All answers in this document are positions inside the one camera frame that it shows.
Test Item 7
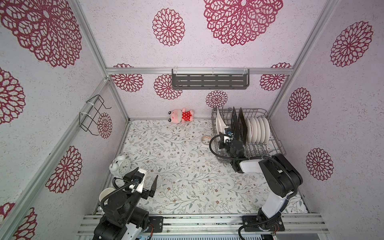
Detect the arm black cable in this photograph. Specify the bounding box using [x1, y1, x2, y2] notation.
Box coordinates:
[99, 176, 140, 211]
[208, 134, 299, 240]

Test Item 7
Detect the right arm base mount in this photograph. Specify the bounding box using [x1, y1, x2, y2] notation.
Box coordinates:
[242, 213, 285, 232]

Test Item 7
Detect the grey wall shelf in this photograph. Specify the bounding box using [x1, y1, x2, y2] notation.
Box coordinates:
[171, 69, 250, 90]

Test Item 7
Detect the tape roll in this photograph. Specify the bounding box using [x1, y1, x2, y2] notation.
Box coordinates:
[201, 135, 212, 146]

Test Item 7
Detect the rear black square plate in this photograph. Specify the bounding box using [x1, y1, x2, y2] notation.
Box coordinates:
[238, 108, 248, 145]

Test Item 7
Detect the black wire wall rack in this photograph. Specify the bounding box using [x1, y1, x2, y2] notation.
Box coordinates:
[78, 95, 113, 139]

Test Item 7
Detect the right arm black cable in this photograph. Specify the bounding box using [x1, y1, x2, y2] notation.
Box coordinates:
[208, 134, 299, 240]

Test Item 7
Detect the white alarm clock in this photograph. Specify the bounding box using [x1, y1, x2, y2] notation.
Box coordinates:
[109, 154, 131, 177]

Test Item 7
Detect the pink plush toy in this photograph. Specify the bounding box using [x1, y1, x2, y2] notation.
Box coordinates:
[168, 108, 195, 124]

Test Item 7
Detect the white cup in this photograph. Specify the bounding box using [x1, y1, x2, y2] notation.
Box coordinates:
[99, 188, 115, 202]

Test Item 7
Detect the grey wire dish rack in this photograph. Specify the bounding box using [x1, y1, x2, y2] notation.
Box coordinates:
[211, 107, 286, 162]

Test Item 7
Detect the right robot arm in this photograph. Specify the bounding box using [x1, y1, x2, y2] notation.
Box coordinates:
[209, 128, 303, 221]

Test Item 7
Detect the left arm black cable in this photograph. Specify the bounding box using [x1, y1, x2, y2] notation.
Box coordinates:
[99, 176, 140, 211]

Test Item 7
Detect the black square plate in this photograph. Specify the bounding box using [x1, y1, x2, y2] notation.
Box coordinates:
[231, 107, 240, 140]
[238, 108, 248, 145]

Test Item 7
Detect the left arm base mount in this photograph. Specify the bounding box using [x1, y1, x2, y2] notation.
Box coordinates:
[143, 216, 164, 234]

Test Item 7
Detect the front black square plate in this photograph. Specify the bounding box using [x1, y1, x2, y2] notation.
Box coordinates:
[231, 107, 240, 140]

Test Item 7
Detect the round white plate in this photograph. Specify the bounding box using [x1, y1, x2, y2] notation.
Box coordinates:
[250, 117, 257, 144]
[246, 118, 253, 143]
[258, 118, 266, 144]
[262, 117, 271, 144]
[255, 118, 262, 144]

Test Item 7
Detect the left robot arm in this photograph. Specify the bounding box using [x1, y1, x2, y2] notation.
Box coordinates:
[93, 168, 158, 240]

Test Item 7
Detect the white square plate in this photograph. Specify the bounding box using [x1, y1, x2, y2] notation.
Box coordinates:
[219, 117, 229, 134]
[216, 109, 222, 134]

